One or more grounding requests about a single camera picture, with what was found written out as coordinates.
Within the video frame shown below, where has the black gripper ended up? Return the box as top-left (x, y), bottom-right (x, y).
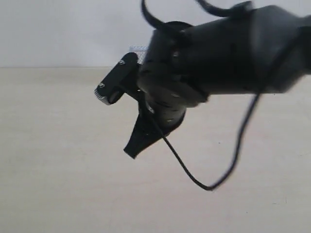
top-left (123, 89), bottom-right (186, 159)

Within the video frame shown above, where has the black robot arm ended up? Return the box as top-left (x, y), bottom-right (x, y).
top-left (124, 1), bottom-right (311, 158)

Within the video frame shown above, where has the small clear object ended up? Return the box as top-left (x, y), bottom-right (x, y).
top-left (129, 46), bottom-right (148, 64)

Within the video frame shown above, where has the black camera cable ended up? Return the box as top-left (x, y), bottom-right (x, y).
top-left (140, 0), bottom-right (287, 191)

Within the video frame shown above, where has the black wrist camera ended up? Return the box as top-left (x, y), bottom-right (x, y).
top-left (94, 52), bottom-right (140, 105)

